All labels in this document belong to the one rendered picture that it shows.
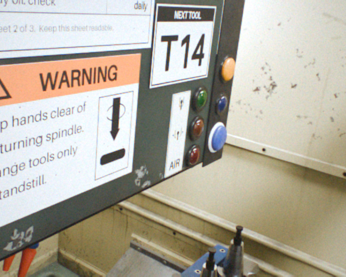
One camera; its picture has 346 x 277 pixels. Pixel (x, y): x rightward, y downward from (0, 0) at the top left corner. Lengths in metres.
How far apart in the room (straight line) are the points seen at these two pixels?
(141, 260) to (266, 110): 0.73
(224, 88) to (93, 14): 0.23
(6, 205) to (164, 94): 0.18
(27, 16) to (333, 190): 1.07
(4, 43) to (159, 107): 0.17
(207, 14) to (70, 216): 0.23
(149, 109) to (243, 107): 0.91
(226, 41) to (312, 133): 0.77
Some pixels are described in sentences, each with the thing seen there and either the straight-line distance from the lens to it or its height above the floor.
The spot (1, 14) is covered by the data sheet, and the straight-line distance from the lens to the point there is 0.28.
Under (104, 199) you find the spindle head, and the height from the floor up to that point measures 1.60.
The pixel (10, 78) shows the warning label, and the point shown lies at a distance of 0.29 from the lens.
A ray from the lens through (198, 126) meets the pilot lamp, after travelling 0.47.
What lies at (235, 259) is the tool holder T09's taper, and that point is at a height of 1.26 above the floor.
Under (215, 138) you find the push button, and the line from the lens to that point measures 0.51.
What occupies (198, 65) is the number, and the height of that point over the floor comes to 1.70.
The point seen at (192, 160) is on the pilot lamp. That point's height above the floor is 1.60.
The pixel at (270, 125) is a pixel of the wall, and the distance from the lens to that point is 1.27.
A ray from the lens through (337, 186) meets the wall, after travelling 1.26.
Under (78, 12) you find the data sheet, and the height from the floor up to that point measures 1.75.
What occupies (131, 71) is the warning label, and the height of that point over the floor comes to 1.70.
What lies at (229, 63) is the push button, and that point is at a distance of 0.50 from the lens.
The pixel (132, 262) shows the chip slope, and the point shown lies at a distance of 1.67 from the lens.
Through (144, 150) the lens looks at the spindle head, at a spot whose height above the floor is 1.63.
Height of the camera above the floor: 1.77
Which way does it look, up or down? 18 degrees down
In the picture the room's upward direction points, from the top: 6 degrees clockwise
